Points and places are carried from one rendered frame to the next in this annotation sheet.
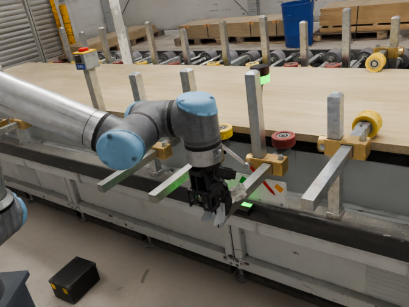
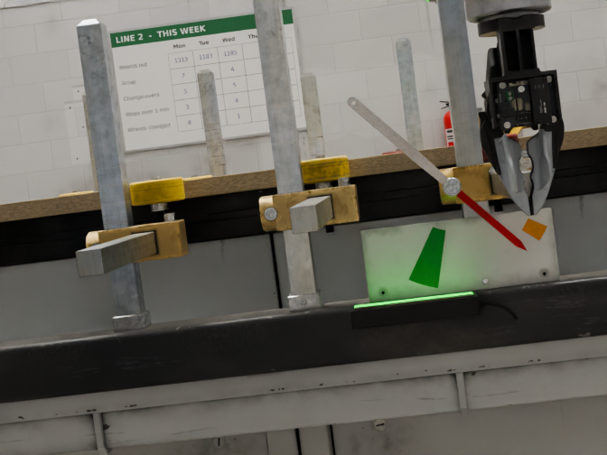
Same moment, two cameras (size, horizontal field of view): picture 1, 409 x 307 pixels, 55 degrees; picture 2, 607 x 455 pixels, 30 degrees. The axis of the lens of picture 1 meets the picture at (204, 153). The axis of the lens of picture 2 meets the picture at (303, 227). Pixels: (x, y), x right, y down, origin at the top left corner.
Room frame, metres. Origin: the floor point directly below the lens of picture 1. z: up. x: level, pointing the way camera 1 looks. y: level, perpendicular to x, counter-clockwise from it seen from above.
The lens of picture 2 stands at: (-0.01, 0.88, 0.90)
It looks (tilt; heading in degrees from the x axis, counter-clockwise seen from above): 3 degrees down; 326
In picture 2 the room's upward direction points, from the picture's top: 7 degrees counter-clockwise
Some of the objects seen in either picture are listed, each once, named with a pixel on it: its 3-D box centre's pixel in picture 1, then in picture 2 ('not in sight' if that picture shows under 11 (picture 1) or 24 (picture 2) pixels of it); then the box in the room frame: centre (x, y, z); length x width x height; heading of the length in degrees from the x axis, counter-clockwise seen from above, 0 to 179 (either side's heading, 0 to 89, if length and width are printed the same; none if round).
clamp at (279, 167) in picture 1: (266, 162); (488, 181); (1.14, -0.20, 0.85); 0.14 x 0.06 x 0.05; 51
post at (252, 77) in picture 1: (258, 142); (465, 132); (1.16, -0.18, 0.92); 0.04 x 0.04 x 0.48; 51
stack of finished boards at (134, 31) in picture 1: (112, 38); not in sight; (9.65, 1.71, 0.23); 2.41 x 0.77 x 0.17; 145
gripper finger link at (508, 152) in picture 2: (209, 215); (514, 175); (0.87, 0.01, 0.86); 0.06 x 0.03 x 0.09; 141
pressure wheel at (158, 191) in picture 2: not in sight; (160, 214); (1.52, 0.12, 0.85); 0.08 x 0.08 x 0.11
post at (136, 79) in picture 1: (147, 130); (114, 190); (1.47, 0.21, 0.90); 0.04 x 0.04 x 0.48; 51
